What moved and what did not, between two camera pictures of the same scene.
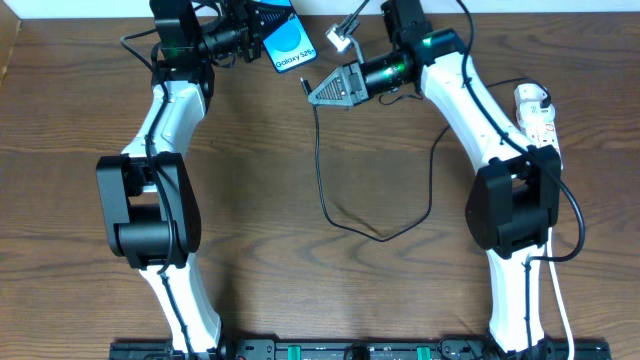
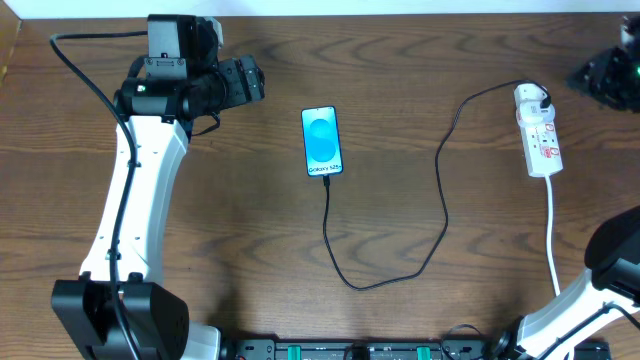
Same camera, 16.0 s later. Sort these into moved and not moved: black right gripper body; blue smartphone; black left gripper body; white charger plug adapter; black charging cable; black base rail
Moved: black right gripper body; black left gripper body; blue smartphone; black charging cable
Not moved: white charger plug adapter; black base rail
